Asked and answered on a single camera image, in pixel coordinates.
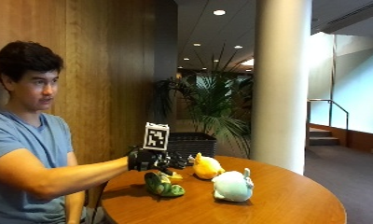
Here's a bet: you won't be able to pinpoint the white round column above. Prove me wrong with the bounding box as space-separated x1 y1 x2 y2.
250 0 313 175

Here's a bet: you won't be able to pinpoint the potted palm plant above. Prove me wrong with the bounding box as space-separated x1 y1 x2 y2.
150 46 253 158

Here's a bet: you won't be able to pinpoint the round wooden table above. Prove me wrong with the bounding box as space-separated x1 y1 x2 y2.
100 155 347 224

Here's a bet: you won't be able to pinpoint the white marker cube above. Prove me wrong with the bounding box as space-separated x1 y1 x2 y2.
141 121 170 152

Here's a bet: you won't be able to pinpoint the yellow plush toy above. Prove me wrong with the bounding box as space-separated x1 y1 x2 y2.
192 152 226 180

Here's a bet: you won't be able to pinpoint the light blue plush toy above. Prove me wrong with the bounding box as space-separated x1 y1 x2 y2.
210 168 254 203

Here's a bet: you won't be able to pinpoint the green plush toy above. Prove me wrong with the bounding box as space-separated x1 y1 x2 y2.
142 171 186 198

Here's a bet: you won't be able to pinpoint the the person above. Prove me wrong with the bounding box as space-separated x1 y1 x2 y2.
0 40 129 224

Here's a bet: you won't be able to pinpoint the metal handrail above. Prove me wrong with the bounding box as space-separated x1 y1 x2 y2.
306 98 350 132

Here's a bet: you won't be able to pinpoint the chair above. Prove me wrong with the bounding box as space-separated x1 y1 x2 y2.
84 181 109 224

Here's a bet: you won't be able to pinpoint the dark woven planter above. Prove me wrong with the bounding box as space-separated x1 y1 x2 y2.
168 132 217 158

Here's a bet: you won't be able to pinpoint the steps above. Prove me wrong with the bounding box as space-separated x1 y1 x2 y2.
307 126 341 147

